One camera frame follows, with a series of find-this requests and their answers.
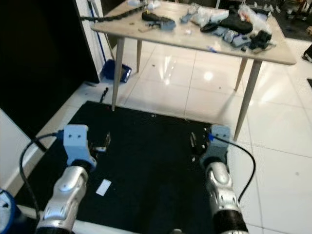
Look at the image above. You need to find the large black floor mat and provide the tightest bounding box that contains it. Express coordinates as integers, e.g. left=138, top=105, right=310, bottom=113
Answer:
left=14, top=100, right=220, bottom=234

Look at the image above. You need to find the white cabinet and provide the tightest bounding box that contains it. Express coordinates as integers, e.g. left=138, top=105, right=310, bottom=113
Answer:
left=0, top=110, right=31, bottom=192

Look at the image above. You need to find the light wooden table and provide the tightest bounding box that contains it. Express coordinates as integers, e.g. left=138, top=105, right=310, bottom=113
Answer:
left=92, top=0, right=298, bottom=142

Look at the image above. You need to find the grey blue device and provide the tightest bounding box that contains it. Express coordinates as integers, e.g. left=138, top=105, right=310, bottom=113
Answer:
left=222, top=28, right=250, bottom=48

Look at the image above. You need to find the blue round object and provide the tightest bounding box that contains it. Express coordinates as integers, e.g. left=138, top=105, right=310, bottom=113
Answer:
left=0, top=190, right=21, bottom=234

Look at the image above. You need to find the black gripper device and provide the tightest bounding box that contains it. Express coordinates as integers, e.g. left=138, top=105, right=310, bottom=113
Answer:
left=249, top=30, right=273, bottom=51

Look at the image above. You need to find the grey plastic part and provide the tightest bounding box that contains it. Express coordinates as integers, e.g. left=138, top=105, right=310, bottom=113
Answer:
left=158, top=19, right=176, bottom=31

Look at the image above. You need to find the black fabric bag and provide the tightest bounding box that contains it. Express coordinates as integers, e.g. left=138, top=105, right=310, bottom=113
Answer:
left=219, top=15, right=254, bottom=35

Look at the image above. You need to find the long black shoe-shaped object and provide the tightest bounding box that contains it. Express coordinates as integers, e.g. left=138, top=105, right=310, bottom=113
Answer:
left=141, top=11, right=169, bottom=24

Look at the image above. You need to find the crumpled clear plastic bag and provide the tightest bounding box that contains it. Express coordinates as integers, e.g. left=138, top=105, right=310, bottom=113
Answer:
left=238, top=4, right=270, bottom=29

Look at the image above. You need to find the black bag on floor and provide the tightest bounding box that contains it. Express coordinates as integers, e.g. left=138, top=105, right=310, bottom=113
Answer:
left=303, top=43, right=312, bottom=62

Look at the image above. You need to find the pale grey right wrist camera mount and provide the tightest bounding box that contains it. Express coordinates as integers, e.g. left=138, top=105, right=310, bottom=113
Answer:
left=200, top=125, right=232, bottom=164

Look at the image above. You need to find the pale grey wrist camera mount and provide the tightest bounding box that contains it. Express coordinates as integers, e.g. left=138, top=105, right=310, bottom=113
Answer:
left=200, top=125, right=232, bottom=164
left=61, top=125, right=97, bottom=169

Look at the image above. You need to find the pale grey left wrist camera mount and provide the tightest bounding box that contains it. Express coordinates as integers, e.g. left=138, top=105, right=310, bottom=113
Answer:
left=61, top=125, right=97, bottom=169

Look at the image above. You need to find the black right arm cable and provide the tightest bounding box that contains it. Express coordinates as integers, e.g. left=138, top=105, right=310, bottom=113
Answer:
left=210, top=134, right=257, bottom=204

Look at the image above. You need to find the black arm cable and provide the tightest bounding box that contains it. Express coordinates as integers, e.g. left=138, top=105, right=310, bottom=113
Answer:
left=19, top=132, right=65, bottom=217
left=210, top=134, right=257, bottom=204

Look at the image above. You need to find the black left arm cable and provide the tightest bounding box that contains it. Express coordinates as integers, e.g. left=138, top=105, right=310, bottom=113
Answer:
left=19, top=132, right=65, bottom=217

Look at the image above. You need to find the blue mop handle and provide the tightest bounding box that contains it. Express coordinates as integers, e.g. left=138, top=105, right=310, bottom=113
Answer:
left=88, top=0, right=111, bottom=62

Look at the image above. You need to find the black cable drag chain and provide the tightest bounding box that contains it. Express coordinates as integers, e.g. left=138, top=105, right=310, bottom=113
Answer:
left=80, top=12, right=145, bottom=23

